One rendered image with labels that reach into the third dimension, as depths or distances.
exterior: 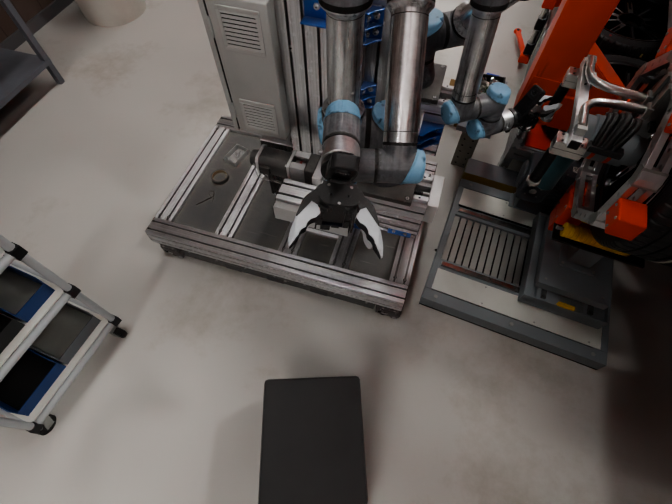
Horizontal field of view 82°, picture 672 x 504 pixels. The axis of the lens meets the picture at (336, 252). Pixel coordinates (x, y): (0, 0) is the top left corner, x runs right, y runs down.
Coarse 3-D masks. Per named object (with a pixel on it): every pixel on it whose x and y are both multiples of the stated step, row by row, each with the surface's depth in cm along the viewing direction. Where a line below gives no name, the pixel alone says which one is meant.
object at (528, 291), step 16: (544, 224) 195; (528, 256) 188; (528, 272) 179; (528, 288) 178; (528, 304) 179; (544, 304) 174; (560, 304) 170; (576, 304) 174; (576, 320) 174; (592, 320) 169; (608, 320) 167
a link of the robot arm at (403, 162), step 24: (408, 0) 73; (432, 0) 74; (408, 24) 74; (408, 48) 76; (408, 72) 77; (408, 96) 78; (384, 120) 83; (408, 120) 80; (384, 144) 83; (408, 144) 81; (384, 168) 83; (408, 168) 82
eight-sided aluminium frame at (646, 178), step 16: (656, 64) 119; (640, 80) 130; (656, 80) 128; (608, 112) 145; (624, 112) 141; (656, 144) 102; (576, 176) 154; (592, 176) 150; (640, 176) 104; (656, 176) 103; (576, 192) 148; (592, 192) 146; (624, 192) 110; (640, 192) 110; (576, 208) 141; (592, 208) 142; (608, 208) 116; (592, 224) 124
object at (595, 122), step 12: (588, 120) 123; (600, 120) 122; (588, 132) 123; (624, 144) 120; (636, 144) 120; (648, 144) 120; (588, 156) 128; (600, 156) 125; (624, 156) 122; (636, 156) 122
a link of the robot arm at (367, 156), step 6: (360, 150) 84; (366, 150) 84; (372, 150) 84; (360, 156) 83; (366, 156) 83; (372, 156) 83; (360, 162) 83; (366, 162) 83; (372, 162) 83; (360, 168) 83; (366, 168) 83; (372, 168) 83; (360, 174) 84; (366, 174) 84; (372, 174) 83; (354, 180) 85; (360, 180) 85; (366, 180) 85; (372, 180) 85
